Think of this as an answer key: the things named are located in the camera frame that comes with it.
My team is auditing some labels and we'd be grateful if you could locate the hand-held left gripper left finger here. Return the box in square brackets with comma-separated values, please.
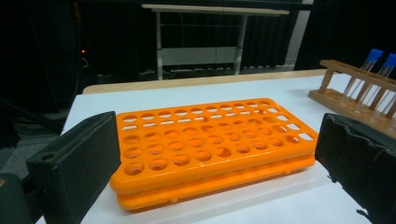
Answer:
[25, 111, 122, 224]

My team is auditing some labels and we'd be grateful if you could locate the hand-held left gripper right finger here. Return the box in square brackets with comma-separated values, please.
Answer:
[314, 112, 396, 224]

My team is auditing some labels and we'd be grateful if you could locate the wooden test tube rack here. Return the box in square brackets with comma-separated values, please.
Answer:
[307, 59, 396, 139]

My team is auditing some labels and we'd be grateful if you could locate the blue-capped test tube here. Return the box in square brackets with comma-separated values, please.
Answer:
[342, 49, 385, 101]
[358, 52, 396, 106]

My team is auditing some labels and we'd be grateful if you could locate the orange plastic test tube rack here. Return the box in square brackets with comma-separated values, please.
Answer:
[109, 97, 319, 212]

